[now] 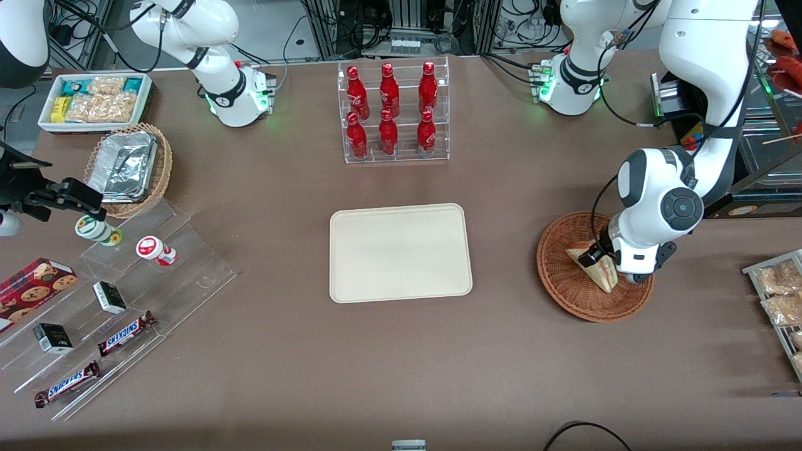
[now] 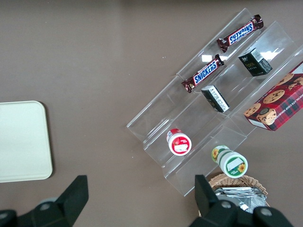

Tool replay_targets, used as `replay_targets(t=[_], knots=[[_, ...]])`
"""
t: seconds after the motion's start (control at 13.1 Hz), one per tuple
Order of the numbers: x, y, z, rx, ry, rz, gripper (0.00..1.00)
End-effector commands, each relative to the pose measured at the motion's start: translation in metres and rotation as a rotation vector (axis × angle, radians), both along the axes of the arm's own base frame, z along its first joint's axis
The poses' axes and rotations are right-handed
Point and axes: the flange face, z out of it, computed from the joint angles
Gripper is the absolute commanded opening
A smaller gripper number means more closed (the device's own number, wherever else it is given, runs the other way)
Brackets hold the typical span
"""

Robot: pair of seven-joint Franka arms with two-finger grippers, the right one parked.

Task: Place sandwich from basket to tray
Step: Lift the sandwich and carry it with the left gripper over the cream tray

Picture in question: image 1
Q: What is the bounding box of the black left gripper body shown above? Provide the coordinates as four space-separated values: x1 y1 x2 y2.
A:
600 231 679 274

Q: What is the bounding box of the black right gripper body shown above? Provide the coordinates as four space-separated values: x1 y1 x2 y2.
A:
0 143 63 211

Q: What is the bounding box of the triangular sandwich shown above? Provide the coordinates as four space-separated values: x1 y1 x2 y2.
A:
565 247 619 294

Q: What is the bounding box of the silver foil tray stack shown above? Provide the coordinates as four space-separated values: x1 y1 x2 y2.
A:
87 131 158 203

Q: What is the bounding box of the brown round wicker basket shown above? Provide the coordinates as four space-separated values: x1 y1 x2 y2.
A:
536 212 655 323

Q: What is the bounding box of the light tan wicker basket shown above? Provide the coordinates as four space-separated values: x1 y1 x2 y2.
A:
84 122 174 219

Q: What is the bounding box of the grey metal rack tray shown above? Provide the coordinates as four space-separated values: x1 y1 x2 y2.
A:
742 249 802 384

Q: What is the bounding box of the beige plastic tray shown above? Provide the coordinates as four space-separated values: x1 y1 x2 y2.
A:
330 203 474 304

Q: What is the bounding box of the green sunflower lid cup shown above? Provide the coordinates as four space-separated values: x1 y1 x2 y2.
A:
75 214 123 247

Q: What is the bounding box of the red plaid cookie box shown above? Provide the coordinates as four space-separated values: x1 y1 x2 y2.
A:
0 257 78 333

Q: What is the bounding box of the red lid cup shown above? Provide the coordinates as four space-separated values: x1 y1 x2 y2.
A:
136 236 177 267

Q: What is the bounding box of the clear cracker bag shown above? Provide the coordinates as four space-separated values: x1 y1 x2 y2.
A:
88 75 126 96
65 92 139 124

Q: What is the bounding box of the small black box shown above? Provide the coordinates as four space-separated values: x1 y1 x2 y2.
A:
92 281 128 315
33 323 74 355

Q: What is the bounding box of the white rectangular snack bin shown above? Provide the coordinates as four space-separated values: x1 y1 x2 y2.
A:
38 73 154 134

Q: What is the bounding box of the clear acrylic stepped shelf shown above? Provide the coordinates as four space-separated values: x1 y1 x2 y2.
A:
0 199 237 422

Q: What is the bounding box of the Snickers chocolate bar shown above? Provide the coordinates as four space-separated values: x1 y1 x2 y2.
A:
97 311 157 358
34 360 102 409

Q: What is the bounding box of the red cola bottle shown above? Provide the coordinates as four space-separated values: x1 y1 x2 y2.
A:
417 110 437 156
379 109 399 156
346 111 368 159
380 63 400 118
346 65 371 121
419 61 439 117

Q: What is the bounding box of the clear acrylic bottle rack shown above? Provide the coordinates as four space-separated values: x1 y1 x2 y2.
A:
337 56 450 165

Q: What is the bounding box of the white power strip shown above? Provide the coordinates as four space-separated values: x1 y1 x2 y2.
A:
390 38 440 56

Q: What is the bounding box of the black looped cable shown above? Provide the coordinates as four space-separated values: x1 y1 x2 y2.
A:
542 420 633 451

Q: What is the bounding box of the aluminium frame rack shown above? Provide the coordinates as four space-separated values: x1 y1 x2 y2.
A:
301 0 502 60

